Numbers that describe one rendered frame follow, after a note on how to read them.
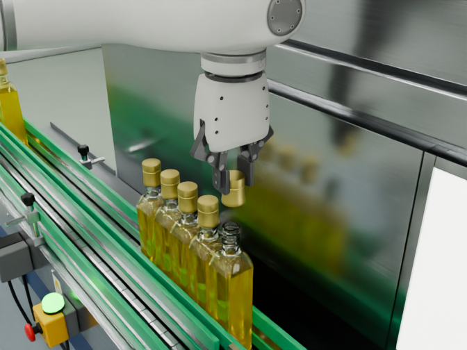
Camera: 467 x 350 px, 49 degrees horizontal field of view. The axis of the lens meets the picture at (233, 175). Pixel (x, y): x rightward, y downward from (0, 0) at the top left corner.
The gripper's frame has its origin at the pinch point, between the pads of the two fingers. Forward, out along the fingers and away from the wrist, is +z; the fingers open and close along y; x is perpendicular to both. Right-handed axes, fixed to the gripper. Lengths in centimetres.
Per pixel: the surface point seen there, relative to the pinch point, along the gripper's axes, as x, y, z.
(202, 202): -7.1, 1.0, 7.8
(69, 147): -100, -6, 36
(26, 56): -597, -115, 135
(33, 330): -35, 26, 44
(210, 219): -5.8, 0.5, 10.4
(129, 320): -11.4, 13.9, 29.3
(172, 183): -17.2, 0.9, 9.0
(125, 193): -63, -8, 36
